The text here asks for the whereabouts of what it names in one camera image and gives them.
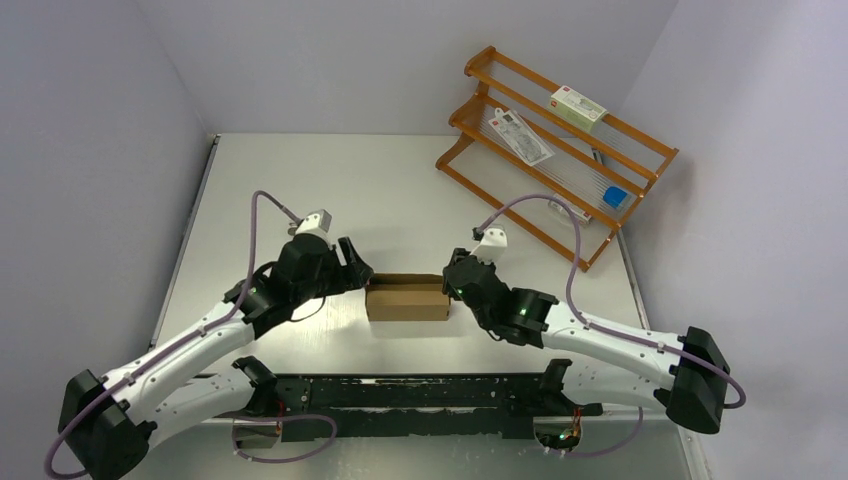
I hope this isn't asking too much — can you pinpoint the clear plastic blister package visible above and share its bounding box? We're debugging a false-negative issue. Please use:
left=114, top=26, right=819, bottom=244
left=488, top=107, right=555, bottom=167

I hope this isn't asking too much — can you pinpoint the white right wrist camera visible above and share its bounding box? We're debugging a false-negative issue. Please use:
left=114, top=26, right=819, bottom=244
left=471, top=224, right=508, bottom=265

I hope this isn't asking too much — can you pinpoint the blue small block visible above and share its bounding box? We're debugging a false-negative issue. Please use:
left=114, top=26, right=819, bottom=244
left=602, top=186, right=630, bottom=211

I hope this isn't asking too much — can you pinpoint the brown cardboard box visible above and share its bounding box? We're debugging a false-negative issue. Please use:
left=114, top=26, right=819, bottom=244
left=365, top=273, right=451, bottom=322

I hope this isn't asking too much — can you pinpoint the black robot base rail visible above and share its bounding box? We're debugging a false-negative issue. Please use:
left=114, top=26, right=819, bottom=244
left=234, top=359, right=603, bottom=448

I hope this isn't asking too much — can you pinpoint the orange wooden rack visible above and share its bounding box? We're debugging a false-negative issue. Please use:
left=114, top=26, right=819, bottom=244
left=436, top=46, right=679, bottom=271

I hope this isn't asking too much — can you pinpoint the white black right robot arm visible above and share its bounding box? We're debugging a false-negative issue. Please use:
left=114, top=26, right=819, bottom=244
left=443, top=248, right=734, bottom=434

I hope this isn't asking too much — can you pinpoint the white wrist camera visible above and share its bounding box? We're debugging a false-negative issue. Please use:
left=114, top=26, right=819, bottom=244
left=294, top=209, right=332, bottom=247
left=471, top=224, right=508, bottom=265

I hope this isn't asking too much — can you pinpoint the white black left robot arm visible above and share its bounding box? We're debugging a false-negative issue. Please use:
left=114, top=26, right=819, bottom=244
left=57, top=233, right=374, bottom=479

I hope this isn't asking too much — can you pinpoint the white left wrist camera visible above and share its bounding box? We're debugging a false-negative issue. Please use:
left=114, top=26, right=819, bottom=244
left=294, top=209, right=332, bottom=247

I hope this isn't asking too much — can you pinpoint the white green small box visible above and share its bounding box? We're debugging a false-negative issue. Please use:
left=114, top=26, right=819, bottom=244
left=546, top=85, right=608, bottom=133

